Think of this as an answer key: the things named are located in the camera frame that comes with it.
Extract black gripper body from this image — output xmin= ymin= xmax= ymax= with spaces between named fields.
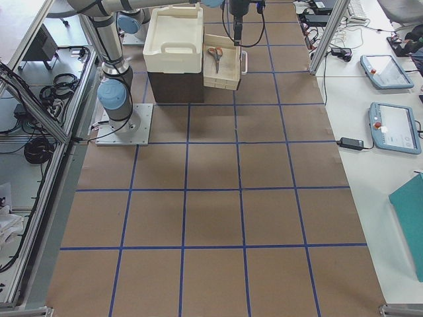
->
xmin=229 ymin=0 xmax=248 ymax=17

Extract grey orange scissors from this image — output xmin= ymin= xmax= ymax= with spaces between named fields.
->
xmin=208 ymin=47 xmax=223 ymax=73

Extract light wood drawer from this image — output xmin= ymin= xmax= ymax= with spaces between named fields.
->
xmin=203 ymin=34 xmax=241 ymax=90

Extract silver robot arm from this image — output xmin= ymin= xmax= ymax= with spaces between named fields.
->
xmin=201 ymin=0 xmax=231 ymax=8
xmin=69 ymin=1 xmax=224 ymax=135

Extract cream plastic tray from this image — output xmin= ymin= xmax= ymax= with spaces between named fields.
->
xmin=143 ymin=4 xmax=204 ymax=74

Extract dark brown wooden cabinet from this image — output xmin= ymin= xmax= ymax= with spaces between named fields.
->
xmin=147 ymin=72 xmax=204 ymax=104

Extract upper teach pendant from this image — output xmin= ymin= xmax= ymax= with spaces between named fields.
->
xmin=360 ymin=55 xmax=414 ymax=90

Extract teach pendant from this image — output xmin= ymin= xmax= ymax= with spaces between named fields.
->
xmin=369 ymin=102 xmax=422 ymax=155
xmin=360 ymin=55 xmax=414 ymax=90

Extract black power adapter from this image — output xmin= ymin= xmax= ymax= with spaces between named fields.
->
xmin=336 ymin=137 xmax=364 ymax=151

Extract lower teach pendant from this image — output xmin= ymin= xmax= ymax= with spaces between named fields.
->
xmin=369 ymin=102 xmax=422 ymax=155

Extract black electronics box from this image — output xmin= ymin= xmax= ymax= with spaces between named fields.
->
xmin=22 ymin=24 xmax=58 ymax=69

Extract teal box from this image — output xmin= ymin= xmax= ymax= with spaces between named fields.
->
xmin=389 ymin=173 xmax=422 ymax=282

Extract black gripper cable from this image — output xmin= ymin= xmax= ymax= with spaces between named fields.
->
xmin=220 ymin=0 xmax=266 ymax=48

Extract white drawer handle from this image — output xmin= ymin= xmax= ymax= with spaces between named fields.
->
xmin=241 ymin=50 xmax=249 ymax=75

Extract aluminium frame post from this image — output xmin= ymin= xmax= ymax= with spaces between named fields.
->
xmin=309 ymin=0 xmax=350 ymax=75

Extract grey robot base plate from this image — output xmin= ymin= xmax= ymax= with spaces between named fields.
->
xmin=95 ymin=104 xmax=153 ymax=146

